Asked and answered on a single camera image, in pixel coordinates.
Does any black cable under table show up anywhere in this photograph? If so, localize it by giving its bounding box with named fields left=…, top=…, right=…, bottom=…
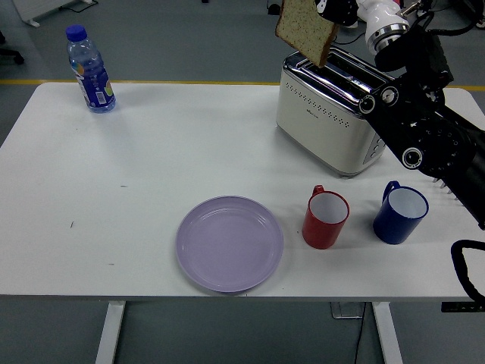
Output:
left=353, top=303, right=367, bottom=364

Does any blue-capped water bottle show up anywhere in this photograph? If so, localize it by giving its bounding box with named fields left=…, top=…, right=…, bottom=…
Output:
left=66, top=24, right=117, bottom=115

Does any clear bracket under table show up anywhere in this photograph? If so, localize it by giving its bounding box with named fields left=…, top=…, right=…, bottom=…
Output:
left=329, top=302, right=367, bottom=320

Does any silver metal toast rack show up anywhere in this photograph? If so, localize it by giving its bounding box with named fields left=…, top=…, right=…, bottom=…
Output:
left=431, top=177, right=462, bottom=199

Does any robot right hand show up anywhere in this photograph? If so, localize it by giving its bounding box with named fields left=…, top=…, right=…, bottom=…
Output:
left=314, top=0, right=410, bottom=33

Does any black table control panel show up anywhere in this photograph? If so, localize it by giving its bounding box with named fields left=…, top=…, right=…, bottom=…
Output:
left=441, top=302, right=485, bottom=313

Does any purple round plate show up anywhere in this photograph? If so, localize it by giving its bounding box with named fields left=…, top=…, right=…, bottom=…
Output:
left=175, top=195, right=285, bottom=293

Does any brown-crusted bread slice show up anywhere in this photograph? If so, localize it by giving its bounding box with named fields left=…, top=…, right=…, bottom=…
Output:
left=275, top=0, right=341, bottom=70

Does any black office chair base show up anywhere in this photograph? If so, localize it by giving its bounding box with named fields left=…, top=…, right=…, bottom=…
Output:
left=0, top=30, right=26, bottom=65

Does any cream and chrome toaster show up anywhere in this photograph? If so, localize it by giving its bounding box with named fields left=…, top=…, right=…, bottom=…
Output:
left=275, top=48, right=396, bottom=179

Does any white furniture base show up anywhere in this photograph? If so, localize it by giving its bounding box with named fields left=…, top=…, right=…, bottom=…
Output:
left=13, top=0, right=100, bottom=28

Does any red enamel mug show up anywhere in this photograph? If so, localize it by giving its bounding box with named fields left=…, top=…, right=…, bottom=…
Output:
left=302, top=184, right=351, bottom=250

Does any white table leg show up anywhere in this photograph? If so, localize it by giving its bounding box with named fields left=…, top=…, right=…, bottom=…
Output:
left=94, top=301, right=127, bottom=364
left=371, top=302, right=405, bottom=364

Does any blue enamel mug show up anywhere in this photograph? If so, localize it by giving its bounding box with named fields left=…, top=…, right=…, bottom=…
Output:
left=372, top=180, right=430, bottom=246

